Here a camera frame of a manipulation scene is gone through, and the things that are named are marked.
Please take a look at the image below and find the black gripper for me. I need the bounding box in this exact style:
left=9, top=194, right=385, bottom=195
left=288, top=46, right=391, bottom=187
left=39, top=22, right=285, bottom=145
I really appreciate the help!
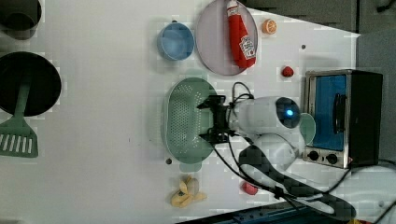
left=197, top=95, right=235, bottom=144

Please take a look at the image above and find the green plastic strainer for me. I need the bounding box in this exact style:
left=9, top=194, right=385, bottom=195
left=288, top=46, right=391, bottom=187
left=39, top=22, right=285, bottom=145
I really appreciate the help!
left=162, top=77, right=216, bottom=173

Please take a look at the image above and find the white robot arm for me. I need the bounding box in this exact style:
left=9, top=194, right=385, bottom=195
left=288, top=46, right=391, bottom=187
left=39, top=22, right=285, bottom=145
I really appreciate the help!
left=197, top=95, right=395, bottom=224

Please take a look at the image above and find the red ketchup bottle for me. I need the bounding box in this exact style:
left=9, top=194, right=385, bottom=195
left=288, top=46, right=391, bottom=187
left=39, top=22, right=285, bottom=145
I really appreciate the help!
left=227, top=0, right=256, bottom=69

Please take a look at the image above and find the grey round plate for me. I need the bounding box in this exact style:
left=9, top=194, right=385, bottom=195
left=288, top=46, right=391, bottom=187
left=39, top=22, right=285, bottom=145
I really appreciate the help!
left=195, top=0, right=258, bottom=76

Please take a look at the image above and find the peeled banana toy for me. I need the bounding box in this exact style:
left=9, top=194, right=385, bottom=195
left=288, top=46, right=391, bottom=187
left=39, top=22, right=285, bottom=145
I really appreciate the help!
left=170, top=175, right=207, bottom=208

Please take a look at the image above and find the red strawberry toy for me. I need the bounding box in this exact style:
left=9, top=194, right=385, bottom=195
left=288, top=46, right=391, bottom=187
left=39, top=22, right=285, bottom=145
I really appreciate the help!
left=242, top=182, right=258, bottom=195

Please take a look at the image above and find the blue cup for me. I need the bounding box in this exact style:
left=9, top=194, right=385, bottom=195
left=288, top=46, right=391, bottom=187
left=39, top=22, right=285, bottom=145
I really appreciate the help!
left=156, top=21, right=195, bottom=61

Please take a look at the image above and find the small red toy fruit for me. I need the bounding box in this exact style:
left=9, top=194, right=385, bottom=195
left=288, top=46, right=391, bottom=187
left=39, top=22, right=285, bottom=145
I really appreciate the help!
left=282, top=66, right=294, bottom=77

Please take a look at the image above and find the green mug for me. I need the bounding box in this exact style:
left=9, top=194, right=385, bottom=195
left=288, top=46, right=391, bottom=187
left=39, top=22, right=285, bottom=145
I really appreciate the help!
left=300, top=113, right=316, bottom=146

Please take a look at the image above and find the orange half toy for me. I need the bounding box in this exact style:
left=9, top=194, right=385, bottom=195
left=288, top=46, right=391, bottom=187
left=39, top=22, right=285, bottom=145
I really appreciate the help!
left=262, top=19, right=277, bottom=35

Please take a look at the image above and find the black toaster oven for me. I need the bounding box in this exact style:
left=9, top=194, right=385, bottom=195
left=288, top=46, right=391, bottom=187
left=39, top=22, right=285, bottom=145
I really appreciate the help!
left=303, top=69, right=383, bottom=169

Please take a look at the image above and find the large black holder cup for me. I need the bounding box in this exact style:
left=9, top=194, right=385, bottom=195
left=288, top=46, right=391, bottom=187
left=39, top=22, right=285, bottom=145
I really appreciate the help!
left=0, top=51, right=62, bottom=117

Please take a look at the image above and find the green slotted spatula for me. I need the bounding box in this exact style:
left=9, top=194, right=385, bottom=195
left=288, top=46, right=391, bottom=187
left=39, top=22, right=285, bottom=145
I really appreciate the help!
left=0, top=83, right=38, bottom=158

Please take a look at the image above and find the small black holder cup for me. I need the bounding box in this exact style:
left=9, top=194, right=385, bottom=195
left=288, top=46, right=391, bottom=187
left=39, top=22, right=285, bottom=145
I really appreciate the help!
left=0, top=0, right=42, bottom=40

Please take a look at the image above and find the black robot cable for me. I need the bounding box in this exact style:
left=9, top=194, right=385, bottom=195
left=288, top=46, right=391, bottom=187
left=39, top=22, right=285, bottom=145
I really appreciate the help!
left=211, top=81, right=396, bottom=224

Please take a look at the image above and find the blue metal frame rail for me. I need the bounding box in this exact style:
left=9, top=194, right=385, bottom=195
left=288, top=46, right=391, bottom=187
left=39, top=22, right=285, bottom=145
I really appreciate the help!
left=177, top=206, right=310, bottom=224

